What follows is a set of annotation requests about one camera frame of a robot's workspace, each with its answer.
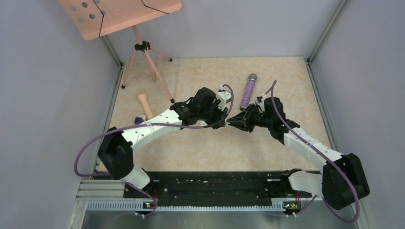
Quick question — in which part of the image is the purple glitter microphone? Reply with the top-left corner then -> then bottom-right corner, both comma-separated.
239,73 -> 257,111

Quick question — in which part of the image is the small purple block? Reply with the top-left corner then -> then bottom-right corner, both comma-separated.
134,116 -> 146,125

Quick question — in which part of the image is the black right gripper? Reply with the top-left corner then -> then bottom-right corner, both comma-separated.
227,103 -> 273,133

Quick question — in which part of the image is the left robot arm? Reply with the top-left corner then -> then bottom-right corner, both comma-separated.
98,87 -> 233,197

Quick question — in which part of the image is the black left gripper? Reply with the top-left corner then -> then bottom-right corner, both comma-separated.
199,99 -> 228,129

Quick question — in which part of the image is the pink music stand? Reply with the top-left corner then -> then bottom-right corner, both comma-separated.
58,0 -> 183,104

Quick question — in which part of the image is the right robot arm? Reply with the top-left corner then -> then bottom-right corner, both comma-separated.
227,97 -> 370,210

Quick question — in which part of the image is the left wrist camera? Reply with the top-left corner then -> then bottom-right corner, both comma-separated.
216,90 -> 232,110

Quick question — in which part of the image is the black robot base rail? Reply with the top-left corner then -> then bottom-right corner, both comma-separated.
93,170 -> 312,209

